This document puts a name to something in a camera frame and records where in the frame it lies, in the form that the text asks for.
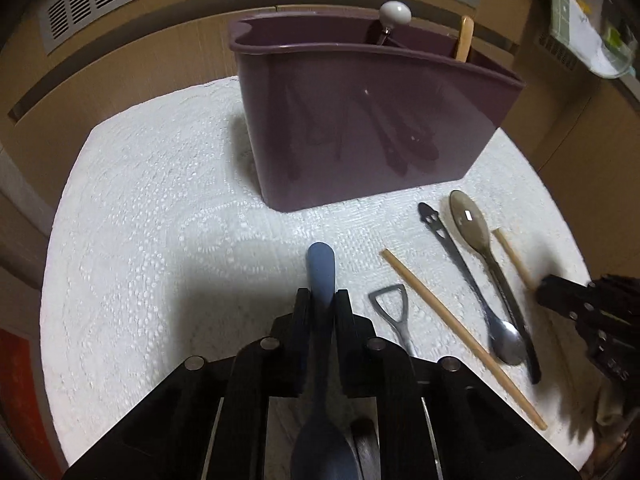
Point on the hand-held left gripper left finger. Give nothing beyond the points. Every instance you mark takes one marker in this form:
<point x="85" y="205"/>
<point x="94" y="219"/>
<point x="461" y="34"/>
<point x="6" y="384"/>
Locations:
<point x="301" y="330"/>

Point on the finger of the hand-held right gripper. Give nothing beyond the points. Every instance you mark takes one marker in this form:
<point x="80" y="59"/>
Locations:
<point x="560" y="297"/>

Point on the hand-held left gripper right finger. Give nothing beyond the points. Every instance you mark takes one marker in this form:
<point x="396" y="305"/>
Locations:
<point x="344" y="330"/>

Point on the white lace tablecloth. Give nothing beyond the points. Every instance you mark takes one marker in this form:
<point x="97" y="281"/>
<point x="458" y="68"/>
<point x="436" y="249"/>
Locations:
<point x="150" y="235"/>

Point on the purple plastic utensil holder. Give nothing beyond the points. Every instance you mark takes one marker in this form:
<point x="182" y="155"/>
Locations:
<point x="350" y="110"/>

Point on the wooden chopstick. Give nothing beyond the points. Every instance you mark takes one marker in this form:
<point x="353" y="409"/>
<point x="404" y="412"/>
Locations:
<point x="450" y="324"/>
<point x="512" y="256"/>

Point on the small grey vent grille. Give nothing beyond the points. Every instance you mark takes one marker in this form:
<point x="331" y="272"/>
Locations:
<point x="557" y="51"/>

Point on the blue spoon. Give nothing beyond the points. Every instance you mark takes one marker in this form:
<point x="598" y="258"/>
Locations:
<point x="321" y="270"/>

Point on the metal spoon with face cutout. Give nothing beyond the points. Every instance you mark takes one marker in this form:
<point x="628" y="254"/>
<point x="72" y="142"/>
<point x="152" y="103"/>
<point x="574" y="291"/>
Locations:
<point x="507" y="342"/>

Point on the orange panel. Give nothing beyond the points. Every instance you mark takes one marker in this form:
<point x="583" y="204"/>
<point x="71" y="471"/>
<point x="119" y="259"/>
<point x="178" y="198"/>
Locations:
<point x="20" y="375"/>

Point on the glass shelf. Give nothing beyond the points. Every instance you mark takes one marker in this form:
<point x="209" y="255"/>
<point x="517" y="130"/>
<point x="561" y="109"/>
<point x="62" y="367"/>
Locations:
<point x="595" y="45"/>

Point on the white knob utensil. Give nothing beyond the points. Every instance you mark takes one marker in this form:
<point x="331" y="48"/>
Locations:
<point x="395" y="12"/>

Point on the long grey vent grille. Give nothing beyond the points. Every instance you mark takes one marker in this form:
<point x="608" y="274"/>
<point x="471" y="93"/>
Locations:
<point x="90" y="5"/>

